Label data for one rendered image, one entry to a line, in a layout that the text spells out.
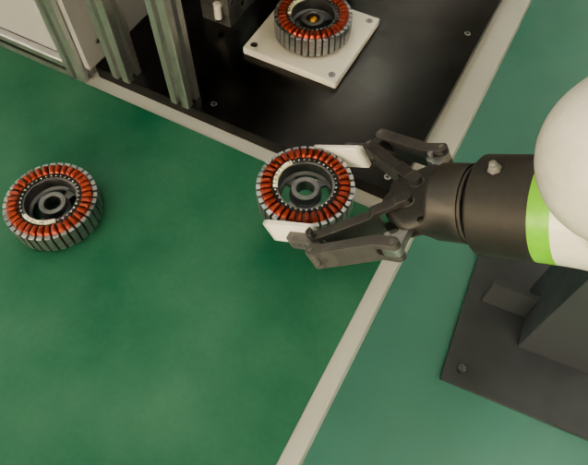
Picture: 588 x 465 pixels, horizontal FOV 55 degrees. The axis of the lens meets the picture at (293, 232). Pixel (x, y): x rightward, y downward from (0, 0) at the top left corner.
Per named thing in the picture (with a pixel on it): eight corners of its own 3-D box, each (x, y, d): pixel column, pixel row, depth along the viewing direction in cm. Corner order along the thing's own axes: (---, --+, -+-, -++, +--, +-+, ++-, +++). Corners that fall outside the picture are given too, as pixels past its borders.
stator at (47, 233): (36, 172, 74) (25, 154, 71) (117, 184, 73) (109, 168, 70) (-2, 244, 69) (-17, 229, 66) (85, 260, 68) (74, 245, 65)
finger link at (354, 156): (359, 149, 63) (362, 144, 63) (311, 148, 67) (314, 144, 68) (369, 168, 65) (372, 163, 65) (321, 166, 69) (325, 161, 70)
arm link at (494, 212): (549, 123, 46) (515, 206, 42) (570, 217, 54) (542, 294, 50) (478, 125, 50) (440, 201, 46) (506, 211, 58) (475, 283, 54)
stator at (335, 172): (368, 184, 68) (371, 165, 64) (326, 257, 63) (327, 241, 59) (286, 150, 70) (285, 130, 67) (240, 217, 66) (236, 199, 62)
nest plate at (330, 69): (378, 25, 86) (379, 17, 85) (335, 89, 79) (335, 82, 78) (292, -6, 89) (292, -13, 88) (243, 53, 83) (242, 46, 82)
